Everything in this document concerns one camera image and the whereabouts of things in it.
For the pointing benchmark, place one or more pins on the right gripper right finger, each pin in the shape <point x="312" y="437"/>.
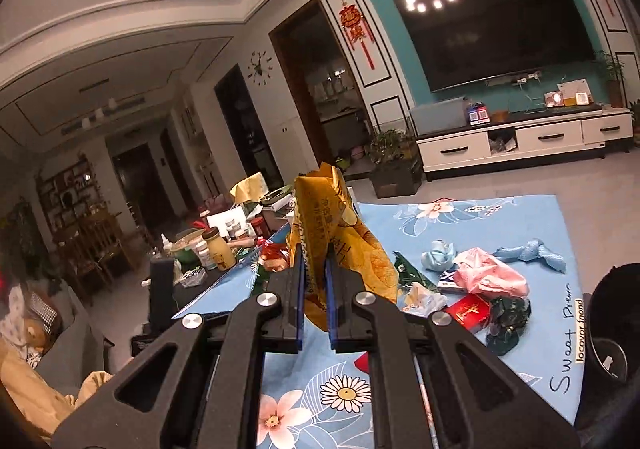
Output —
<point x="433" y="384"/>

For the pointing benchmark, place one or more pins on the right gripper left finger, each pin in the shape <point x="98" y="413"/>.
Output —
<point x="198" y="384"/>

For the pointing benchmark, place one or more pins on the green snack bag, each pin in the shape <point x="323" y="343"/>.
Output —
<point x="408" y="274"/>

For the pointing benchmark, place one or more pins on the blue white toothpaste box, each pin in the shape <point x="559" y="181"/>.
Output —
<point x="447" y="284"/>

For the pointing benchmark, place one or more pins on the light blue bag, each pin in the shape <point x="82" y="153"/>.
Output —
<point x="440" y="257"/>

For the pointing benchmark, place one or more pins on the red cigarette box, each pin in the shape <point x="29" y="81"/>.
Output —
<point x="472" y="311"/>

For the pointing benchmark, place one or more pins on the pink plastic bag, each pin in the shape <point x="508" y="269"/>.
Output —
<point x="481" y="273"/>

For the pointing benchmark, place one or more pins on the dark green wrapper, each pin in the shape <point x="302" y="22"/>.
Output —
<point x="508" y="317"/>

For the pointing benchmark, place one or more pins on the light blue quilted cloth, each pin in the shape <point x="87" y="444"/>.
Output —
<point x="532" y="250"/>

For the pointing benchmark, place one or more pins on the white tissue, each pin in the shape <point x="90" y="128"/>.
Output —
<point x="421" y="302"/>

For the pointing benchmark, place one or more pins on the black trash bin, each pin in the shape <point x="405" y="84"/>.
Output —
<point x="608" y="413"/>

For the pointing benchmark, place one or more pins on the red yellow snack bag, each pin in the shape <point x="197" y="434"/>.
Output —
<point x="274" y="257"/>

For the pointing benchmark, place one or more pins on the blue floral tablecloth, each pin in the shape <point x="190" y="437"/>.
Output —
<point x="317" y="398"/>

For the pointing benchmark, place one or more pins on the yellow jar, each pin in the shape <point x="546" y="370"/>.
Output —
<point x="219" y="249"/>

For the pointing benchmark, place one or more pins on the potted plant in planter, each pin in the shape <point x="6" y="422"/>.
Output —
<point x="397" y="164"/>

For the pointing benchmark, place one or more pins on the grey storage box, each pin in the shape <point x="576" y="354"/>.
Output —
<point x="439" y="116"/>

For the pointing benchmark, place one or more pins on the white TV cabinet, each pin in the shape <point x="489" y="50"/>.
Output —
<point x="525" y="141"/>

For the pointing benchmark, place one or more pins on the red Chinese knot decoration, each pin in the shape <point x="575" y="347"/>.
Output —
<point x="356" y="29"/>

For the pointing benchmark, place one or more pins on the black flat screen television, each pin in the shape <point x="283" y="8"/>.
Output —
<point x="460" y="42"/>

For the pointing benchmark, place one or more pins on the wall clock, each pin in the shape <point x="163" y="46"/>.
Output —
<point x="260" y="68"/>

